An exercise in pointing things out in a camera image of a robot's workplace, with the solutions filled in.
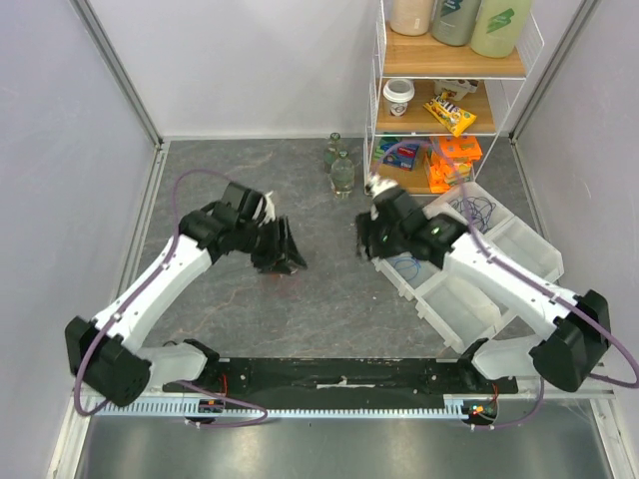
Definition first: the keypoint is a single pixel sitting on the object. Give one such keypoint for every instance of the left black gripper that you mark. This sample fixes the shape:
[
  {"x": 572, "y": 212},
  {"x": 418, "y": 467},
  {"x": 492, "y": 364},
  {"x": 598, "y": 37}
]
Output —
[{"x": 289, "y": 256}]

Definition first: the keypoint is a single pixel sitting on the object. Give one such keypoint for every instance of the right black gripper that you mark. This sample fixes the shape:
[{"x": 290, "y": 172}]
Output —
[{"x": 372, "y": 241}]

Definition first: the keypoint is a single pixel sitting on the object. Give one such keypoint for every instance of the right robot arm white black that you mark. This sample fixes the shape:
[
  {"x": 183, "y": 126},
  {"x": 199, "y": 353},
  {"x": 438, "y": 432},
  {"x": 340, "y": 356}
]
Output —
[{"x": 568, "y": 338}]

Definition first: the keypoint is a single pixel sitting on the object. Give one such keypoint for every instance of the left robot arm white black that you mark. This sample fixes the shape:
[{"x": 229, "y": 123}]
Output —
[{"x": 106, "y": 352}]

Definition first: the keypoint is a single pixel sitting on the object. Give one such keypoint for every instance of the front clear glass bottle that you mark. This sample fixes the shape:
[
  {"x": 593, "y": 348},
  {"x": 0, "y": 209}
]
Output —
[{"x": 342, "y": 175}]

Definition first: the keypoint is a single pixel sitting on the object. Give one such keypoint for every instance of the clear glass bottle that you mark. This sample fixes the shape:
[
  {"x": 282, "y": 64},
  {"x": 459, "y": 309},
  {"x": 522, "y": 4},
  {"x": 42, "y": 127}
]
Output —
[
  {"x": 342, "y": 175},
  {"x": 333, "y": 147}
]

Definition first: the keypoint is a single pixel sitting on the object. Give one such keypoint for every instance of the white compartment tray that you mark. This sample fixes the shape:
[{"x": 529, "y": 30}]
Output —
[{"x": 461, "y": 306}]

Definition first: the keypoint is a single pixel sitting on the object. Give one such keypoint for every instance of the blue sponge package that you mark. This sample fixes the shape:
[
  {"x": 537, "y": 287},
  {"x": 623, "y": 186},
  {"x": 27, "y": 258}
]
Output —
[{"x": 396, "y": 152}]

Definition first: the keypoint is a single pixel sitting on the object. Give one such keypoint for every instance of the rear clear glass bottle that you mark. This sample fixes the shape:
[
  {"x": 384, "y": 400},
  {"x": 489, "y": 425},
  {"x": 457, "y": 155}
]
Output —
[{"x": 333, "y": 147}]

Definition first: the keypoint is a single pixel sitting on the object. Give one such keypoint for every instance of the orange snack boxes stack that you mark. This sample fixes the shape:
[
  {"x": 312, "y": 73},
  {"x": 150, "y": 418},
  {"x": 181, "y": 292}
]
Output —
[{"x": 449, "y": 161}]

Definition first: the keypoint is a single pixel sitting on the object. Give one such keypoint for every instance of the yellow candy bag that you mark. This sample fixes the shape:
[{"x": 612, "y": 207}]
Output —
[{"x": 455, "y": 120}]

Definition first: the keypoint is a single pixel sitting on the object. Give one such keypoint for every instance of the white paper coffee cup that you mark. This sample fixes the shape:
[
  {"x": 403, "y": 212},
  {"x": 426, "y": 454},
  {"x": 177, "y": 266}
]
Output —
[{"x": 398, "y": 92}]

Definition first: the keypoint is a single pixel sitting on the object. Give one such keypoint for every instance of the beige jar on shelf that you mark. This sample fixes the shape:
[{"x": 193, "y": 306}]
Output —
[{"x": 411, "y": 17}]

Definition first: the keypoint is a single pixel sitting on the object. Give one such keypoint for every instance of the grey green bottle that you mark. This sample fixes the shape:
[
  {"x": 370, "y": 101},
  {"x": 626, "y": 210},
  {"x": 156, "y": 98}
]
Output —
[{"x": 454, "y": 21}]

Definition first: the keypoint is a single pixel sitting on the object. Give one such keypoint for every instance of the light green bottle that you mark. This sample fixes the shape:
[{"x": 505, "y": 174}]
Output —
[{"x": 498, "y": 27}]

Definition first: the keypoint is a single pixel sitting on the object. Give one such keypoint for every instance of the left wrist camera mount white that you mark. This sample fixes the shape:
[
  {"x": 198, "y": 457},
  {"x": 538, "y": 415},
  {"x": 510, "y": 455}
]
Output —
[{"x": 266, "y": 211}]

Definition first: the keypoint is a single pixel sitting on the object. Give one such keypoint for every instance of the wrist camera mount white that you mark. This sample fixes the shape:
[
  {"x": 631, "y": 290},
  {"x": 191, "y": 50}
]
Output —
[
  {"x": 374, "y": 186},
  {"x": 266, "y": 211}
]

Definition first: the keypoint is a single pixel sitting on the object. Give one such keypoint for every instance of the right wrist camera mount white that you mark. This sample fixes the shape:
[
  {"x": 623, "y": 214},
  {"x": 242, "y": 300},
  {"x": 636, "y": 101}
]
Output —
[{"x": 374, "y": 186}]

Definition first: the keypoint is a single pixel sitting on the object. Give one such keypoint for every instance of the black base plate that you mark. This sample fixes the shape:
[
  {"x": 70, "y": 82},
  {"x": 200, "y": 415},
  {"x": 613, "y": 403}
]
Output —
[{"x": 349, "y": 383}]

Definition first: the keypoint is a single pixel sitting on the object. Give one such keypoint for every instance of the white wire shelf rack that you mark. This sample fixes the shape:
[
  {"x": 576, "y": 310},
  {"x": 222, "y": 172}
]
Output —
[{"x": 425, "y": 62}]

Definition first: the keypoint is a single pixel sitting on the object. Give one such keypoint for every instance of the light blue cable duct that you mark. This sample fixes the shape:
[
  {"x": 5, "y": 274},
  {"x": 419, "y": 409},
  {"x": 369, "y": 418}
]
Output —
[{"x": 194, "y": 406}]

